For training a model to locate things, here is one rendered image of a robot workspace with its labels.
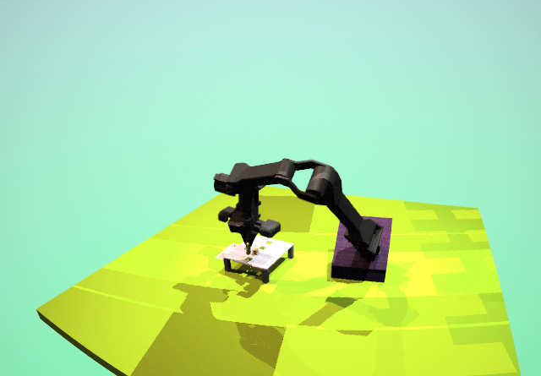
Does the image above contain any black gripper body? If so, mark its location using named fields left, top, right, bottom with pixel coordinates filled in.
left=217, top=201, right=281, bottom=238

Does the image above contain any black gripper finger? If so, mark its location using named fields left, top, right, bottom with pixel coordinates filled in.
left=241, top=232, right=249, bottom=245
left=247, top=230, right=259, bottom=247

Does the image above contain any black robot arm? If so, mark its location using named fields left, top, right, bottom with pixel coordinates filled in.
left=213, top=158, right=384, bottom=257

